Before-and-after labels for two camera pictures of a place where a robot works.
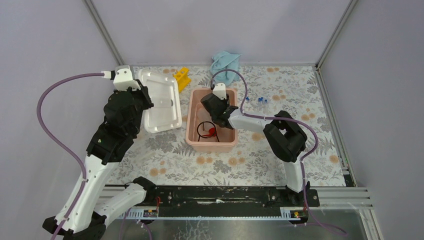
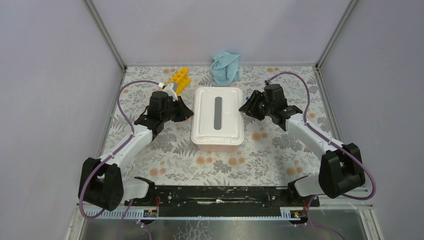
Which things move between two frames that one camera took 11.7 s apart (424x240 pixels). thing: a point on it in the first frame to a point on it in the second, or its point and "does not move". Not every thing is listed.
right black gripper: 226,101 to 249,107
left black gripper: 143,93 to 184,112
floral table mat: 265,92 does not move
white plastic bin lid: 162,89 to 217,116
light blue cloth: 222,61 does not move
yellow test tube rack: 183,81 does not move
